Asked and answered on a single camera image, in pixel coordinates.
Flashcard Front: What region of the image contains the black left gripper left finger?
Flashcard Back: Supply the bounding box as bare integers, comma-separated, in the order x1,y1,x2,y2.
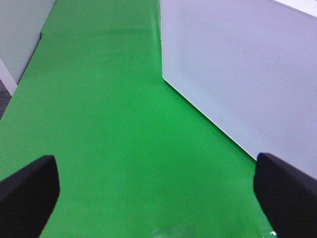
0,155,60,238

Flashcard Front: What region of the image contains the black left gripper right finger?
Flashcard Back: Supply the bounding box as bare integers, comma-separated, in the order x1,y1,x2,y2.
253,153,317,238

